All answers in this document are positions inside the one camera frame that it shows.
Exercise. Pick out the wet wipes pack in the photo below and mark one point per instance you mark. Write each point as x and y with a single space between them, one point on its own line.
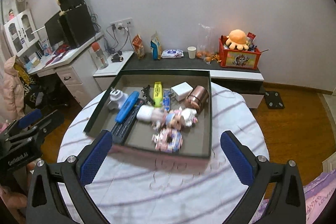
172 54

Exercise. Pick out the pink puffer jacket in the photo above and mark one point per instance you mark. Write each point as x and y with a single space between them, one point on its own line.
13 90

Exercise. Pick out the red toy storage box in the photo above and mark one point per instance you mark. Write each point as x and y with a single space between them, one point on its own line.
237 59

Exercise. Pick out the white cat brick model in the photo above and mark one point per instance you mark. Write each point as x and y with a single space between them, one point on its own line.
190 116

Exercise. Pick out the black computer tower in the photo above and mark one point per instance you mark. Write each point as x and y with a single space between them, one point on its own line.
77 26

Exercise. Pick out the blue highlighter marker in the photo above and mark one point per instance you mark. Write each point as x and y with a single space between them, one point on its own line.
127 106

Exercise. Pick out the white low cabinet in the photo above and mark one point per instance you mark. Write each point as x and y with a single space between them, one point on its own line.
248 83

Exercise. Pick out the striped white table cover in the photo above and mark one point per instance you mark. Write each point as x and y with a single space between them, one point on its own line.
134 189

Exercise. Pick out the black floor scale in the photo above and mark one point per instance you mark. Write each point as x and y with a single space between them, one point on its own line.
273 100

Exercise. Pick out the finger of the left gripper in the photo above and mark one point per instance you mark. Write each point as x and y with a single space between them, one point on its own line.
36 132
18 125

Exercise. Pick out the black computer monitor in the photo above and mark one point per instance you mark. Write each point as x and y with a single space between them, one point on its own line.
54 30

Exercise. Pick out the white desk with drawers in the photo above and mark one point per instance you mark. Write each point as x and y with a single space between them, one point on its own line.
75 69

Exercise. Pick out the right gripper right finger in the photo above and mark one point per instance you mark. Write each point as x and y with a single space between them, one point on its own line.
287 203

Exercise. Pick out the black tv remote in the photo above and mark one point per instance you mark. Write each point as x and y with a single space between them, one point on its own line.
120 131

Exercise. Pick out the small black camera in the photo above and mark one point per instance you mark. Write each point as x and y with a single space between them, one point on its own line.
116 58

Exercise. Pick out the white earbuds case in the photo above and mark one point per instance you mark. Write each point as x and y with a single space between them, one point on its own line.
145 113

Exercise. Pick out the orange octopus plush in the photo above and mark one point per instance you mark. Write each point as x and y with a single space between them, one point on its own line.
237 40

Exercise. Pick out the orange cap water bottle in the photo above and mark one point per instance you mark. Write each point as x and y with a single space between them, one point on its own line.
99 56

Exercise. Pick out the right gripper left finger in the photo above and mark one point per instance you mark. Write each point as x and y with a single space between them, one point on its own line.
45 203

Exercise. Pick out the blue snack bag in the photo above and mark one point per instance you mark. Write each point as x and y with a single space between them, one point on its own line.
156 48

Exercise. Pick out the black office chair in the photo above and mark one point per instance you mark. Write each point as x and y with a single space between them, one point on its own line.
47 94

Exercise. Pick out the white square charger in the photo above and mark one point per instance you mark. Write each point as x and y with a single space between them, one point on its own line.
180 91

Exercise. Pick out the white travel plug adapter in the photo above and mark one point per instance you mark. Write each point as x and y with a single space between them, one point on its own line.
116 99

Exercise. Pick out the black hair claw clip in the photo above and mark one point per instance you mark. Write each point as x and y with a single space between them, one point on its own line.
146 94

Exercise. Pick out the pink pig doll figure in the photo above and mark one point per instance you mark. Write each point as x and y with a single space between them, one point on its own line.
163 119

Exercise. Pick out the pink bedding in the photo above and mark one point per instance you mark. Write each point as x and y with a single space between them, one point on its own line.
317 194

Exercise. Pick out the plastic bag of oranges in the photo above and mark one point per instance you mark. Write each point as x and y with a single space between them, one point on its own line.
207 45

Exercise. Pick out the yellow highlighter marker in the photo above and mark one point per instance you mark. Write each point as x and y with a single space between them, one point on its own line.
158 94

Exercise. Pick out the orange snack bag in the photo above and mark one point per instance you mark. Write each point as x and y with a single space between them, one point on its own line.
137 44

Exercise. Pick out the pink box black rim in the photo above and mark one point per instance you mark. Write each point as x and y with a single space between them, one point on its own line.
197 140

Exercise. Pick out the blue gold slim box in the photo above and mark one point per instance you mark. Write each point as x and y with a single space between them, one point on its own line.
166 100

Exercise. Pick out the pink donut brick model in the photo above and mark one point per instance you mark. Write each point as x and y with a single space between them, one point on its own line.
168 140

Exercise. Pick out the white wall power strip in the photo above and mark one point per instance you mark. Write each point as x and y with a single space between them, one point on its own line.
128 22

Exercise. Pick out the white paper cup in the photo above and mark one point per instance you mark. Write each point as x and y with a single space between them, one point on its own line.
192 50

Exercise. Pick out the person's left hand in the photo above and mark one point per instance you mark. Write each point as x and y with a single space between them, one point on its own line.
15 201

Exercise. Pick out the rose gold metal cup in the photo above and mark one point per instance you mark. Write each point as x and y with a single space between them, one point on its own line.
197 98

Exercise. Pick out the white glass door cabinet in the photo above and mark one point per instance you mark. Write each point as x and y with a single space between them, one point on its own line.
21 33

